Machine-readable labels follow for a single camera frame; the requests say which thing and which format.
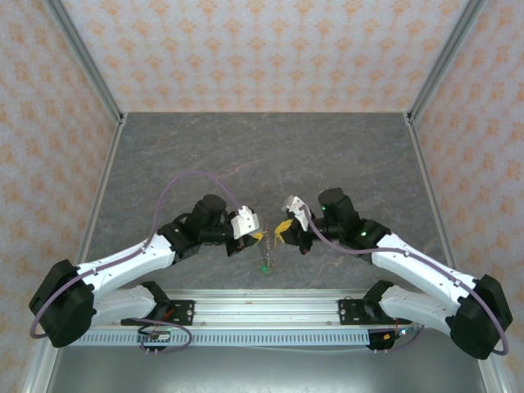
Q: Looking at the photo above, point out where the aluminium frame post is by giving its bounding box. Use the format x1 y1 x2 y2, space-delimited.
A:
43 0 126 126
403 0 489 126

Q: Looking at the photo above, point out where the white slotted cable duct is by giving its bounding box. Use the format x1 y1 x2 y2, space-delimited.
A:
77 330 372 347

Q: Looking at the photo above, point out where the aluminium table edge rail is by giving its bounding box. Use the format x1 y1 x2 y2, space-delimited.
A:
20 113 129 393
403 112 504 393

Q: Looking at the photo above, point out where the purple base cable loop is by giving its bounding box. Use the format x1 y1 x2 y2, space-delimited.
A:
138 318 195 354
386 317 429 353

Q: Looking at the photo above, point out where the grey metal shelf panel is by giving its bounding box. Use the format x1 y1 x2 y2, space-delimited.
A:
47 346 488 393

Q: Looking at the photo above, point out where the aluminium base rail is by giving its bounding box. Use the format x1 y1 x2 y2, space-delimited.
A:
110 287 491 328

